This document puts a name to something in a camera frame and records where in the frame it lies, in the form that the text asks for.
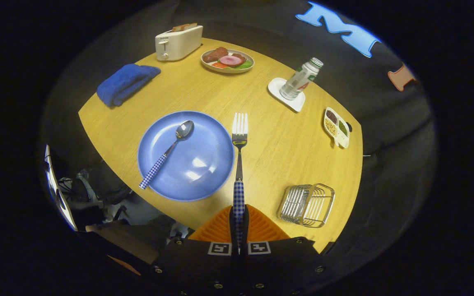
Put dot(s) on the white divided dish with beans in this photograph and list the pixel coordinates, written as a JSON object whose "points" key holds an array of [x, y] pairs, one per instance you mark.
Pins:
{"points": [[335, 127]]}

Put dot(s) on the small brown meat piece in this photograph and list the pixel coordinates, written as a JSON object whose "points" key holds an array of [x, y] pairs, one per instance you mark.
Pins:
{"points": [[239, 56]]}

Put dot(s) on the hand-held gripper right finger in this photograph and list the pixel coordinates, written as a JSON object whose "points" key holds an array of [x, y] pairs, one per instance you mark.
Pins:
{"points": [[282, 263]]}

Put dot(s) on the pink ham slice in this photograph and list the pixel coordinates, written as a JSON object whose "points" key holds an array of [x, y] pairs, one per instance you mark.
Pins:
{"points": [[231, 61]]}

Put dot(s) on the beige food plate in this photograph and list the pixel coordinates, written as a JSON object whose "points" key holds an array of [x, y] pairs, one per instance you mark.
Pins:
{"points": [[226, 70]]}

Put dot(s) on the black backdrop cloth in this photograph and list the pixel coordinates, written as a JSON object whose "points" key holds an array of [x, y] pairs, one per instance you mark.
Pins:
{"points": [[385, 123]]}

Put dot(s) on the green lettuce leaf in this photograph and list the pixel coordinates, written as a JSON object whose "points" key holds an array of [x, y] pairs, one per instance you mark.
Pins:
{"points": [[245, 64]]}

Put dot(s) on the large brown meat piece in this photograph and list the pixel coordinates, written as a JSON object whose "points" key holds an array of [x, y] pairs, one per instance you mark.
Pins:
{"points": [[215, 54]]}

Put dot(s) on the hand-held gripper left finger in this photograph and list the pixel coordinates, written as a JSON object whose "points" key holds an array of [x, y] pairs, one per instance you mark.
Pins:
{"points": [[196, 263]]}

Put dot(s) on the blue folded towel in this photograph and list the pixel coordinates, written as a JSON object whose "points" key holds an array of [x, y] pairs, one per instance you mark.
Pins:
{"points": [[124, 84]]}

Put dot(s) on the toasted bread slice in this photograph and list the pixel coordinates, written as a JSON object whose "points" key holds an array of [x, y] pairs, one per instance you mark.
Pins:
{"points": [[191, 26], [179, 28]]}

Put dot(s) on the person's khaki trousers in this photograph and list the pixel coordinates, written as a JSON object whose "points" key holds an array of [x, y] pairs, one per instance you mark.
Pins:
{"points": [[130, 242]]}

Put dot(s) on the blue plate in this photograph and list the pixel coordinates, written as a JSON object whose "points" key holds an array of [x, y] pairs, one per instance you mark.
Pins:
{"points": [[196, 164]]}

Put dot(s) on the red tomato slice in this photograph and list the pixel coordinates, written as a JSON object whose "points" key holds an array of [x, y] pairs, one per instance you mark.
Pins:
{"points": [[219, 65]]}

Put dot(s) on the white and green drink bottle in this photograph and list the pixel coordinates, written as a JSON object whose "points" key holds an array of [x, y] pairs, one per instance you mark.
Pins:
{"points": [[298, 80]]}

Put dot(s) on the white toaster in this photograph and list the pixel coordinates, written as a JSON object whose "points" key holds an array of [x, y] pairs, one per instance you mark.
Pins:
{"points": [[179, 43]]}

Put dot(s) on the white square coaster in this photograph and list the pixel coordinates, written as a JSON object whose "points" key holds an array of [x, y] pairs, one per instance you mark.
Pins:
{"points": [[276, 86]]}

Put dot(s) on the black table grommet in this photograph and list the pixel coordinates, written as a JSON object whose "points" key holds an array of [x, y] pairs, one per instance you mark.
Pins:
{"points": [[349, 127]]}

